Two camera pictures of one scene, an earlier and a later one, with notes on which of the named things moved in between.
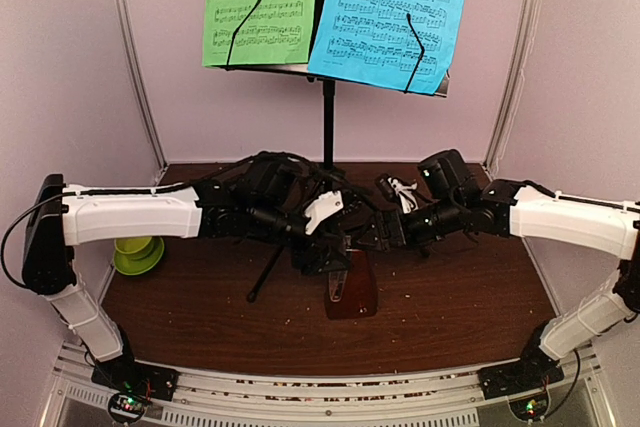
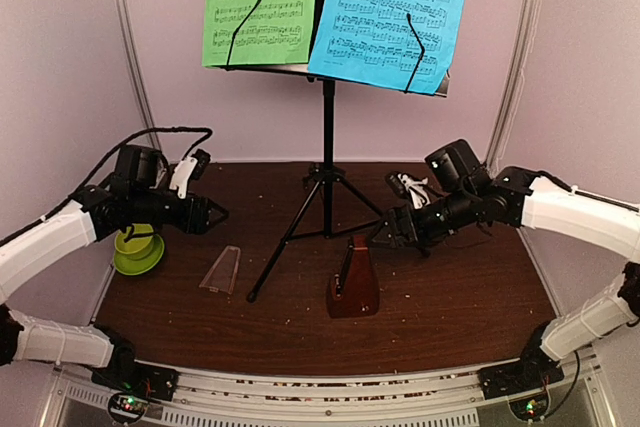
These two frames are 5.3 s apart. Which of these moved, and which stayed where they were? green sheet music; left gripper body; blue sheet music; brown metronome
Moved: left gripper body
Stayed: brown metronome; green sheet music; blue sheet music
